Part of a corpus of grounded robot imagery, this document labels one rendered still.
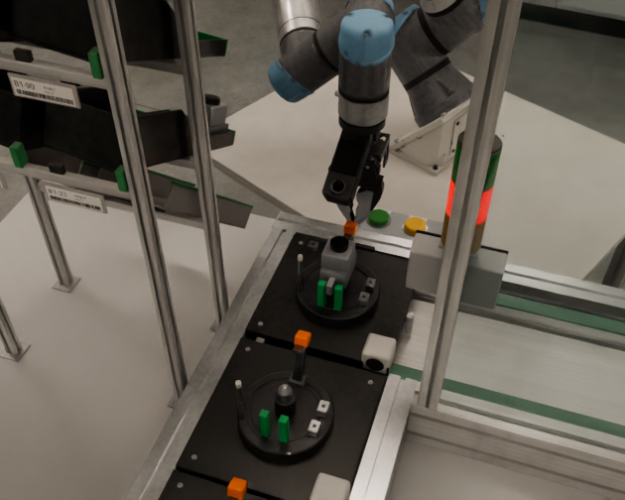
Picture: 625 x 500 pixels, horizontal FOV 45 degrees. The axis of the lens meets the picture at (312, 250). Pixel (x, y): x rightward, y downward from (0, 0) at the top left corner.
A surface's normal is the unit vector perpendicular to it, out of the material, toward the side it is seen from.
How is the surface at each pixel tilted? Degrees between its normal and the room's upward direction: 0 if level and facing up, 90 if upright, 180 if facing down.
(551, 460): 90
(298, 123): 0
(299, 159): 0
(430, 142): 90
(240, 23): 0
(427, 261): 90
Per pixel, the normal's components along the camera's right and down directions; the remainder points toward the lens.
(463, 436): -0.32, 0.66
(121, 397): 0.00, -0.71
